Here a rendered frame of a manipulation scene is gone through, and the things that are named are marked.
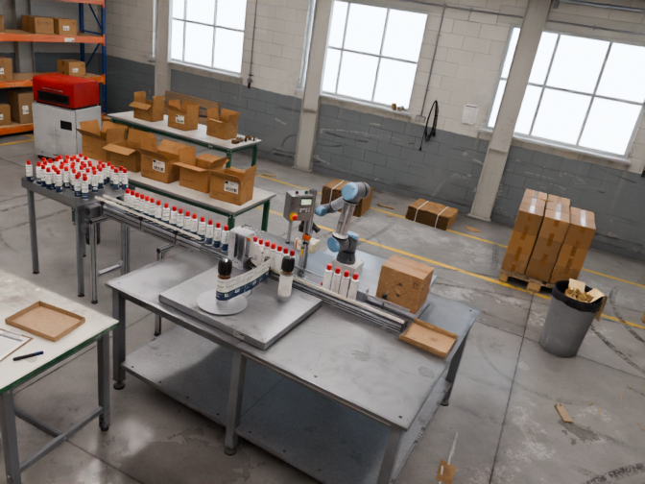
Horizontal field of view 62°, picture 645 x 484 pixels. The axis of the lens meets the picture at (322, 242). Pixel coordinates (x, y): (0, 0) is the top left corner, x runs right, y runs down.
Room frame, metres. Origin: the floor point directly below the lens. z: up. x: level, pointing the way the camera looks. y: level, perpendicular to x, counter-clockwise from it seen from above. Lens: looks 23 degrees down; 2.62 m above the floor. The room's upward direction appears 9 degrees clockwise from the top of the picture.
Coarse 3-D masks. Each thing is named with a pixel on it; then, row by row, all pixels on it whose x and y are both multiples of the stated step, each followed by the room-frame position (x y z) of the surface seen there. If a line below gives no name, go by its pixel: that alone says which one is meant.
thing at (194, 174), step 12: (180, 156) 5.25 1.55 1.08; (192, 156) 5.41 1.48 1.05; (204, 156) 5.51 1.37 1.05; (228, 156) 5.32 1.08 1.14; (180, 168) 5.21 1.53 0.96; (192, 168) 5.04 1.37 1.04; (204, 168) 5.42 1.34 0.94; (216, 168) 5.23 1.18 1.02; (180, 180) 5.21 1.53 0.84; (192, 180) 5.16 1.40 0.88; (204, 180) 5.11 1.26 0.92; (204, 192) 5.10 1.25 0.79
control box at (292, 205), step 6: (288, 192) 3.45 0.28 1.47; (294, 192) 3.47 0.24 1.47; (300, 192) 3.49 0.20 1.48; (288, 198) 3.43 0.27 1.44; (294, 198) 3.40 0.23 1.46; (300, 198) 3.43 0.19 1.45; (312, 198) 3.47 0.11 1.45; (288, 204) 3.42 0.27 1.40; (294, 204) 3.41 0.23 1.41; (288, 210) 3.41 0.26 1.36; (294, 210) 3.41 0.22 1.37; (288, 216) 3.40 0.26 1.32; (300, 216) 3.44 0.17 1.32; (306, 216) 3.46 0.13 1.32
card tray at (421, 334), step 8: (416, 320) 3.09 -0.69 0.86; (408, 328) 3.01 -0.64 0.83; (416, 328) 3.02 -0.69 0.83; (424, 328) 3.04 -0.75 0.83; (432, 328) 3.04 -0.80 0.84; (440, 328) 3.02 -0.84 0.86; (400, 336) 2.87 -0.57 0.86; (408, 336) 2.92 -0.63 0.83; (416, 336) 2.93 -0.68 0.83; (424, 336) 2.95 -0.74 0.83; (432, 336) 2.96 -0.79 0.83; (440, 336) 2.98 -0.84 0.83; (448, 336) 2.99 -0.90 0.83; (456, 336) 2.97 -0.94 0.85; (416, 344) 2.82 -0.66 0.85; (424, 344) 2.80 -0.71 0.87; (432, 344) 2.87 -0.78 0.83; (440, 344) 2.89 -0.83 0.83; (448, 344) 2.90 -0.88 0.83; (432, 352) 2.77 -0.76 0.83; (440, 352) 2.76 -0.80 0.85
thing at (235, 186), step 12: (228, 168) 5.27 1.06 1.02; (252, 168) 5.05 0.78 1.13; (216, 180) 4.98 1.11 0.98; (228, 180) 4.94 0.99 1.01; (240, 180) 4.87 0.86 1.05; (252, 180) 5.12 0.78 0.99; (216, 192) 4.98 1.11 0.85; (228, 192) 4.94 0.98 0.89; (240, 192) 4.90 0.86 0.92; (252, 192) 5.15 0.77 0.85; (240, 204) 4.90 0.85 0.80
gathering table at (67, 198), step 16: (32, 192) 4.36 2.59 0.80; (48, 192) 4.18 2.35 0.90; (64, 192) 4.29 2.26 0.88; (112, 192) 4.47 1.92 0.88; (32, 208) 4.35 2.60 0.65; (80, 208) 4.06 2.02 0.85; (32, 224) 4.34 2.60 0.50; (80, 224) 4.09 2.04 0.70; (32, 240) 4.35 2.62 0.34; (80, 240) 4.08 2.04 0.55; (128, 240) 4.55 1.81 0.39; (32, 256) 4.35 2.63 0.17; (80, 256) 4.08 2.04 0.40; (128, 256) 4.55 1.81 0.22; (80, 272) 4.07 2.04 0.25; (128, 272) 4.55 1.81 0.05; (80, 288) 4.07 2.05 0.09
